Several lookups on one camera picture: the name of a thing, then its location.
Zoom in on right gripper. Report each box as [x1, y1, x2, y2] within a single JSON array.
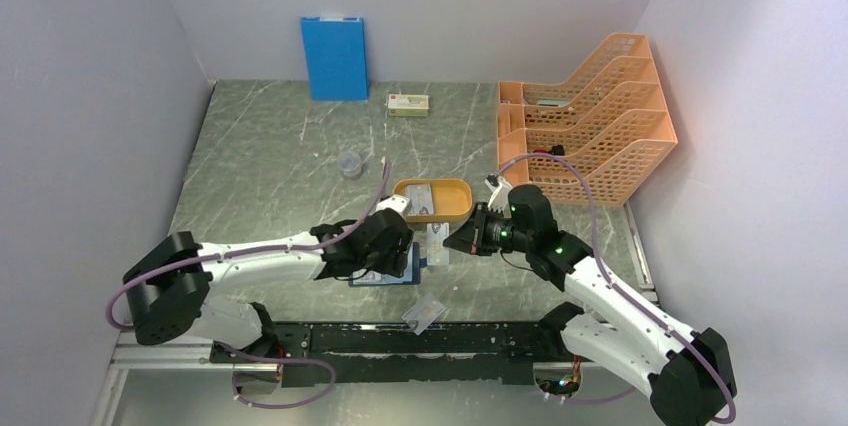
[[443, 201, 533, 256]]

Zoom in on blue card holder wallet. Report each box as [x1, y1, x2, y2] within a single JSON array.
[[347, 241, 425, 287]]

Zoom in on white VIP credit card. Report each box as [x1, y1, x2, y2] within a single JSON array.
[[404, 183, 435, 216]]

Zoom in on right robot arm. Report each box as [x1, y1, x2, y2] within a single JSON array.
[[443, 185, 736, 425]]

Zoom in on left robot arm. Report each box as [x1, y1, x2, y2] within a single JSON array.
[[120, 208, 413, 362]]

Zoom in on orange oval tray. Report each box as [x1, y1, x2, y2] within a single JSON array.
[[393, 178, 473, 223]]

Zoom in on small clear plastic cup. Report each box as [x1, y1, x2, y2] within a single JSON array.
[[337, 150, 363, 180]]

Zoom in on red black item in rack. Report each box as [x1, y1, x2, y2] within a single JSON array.
[[533, 144, 566, 156]]

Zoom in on small red white box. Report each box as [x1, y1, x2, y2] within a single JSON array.
[[386, 93, 430, 117]]

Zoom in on orange mesh file rack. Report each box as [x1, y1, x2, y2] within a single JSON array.
[[495, 33, 678, 207]]

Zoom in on blue folder box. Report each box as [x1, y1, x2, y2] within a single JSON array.
[[300, 17, 369, 102]]

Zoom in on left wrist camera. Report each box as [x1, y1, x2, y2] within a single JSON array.
[[374, 194, 412, 219]]

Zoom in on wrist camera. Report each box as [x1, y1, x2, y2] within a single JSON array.
[[485, 174, 512, 213], [374, 194, 412, 219]]

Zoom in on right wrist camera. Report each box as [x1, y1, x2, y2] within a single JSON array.
[[485, 174, 512, 213]]

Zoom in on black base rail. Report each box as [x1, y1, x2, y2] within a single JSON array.
[[209, 320, 573, 387]]

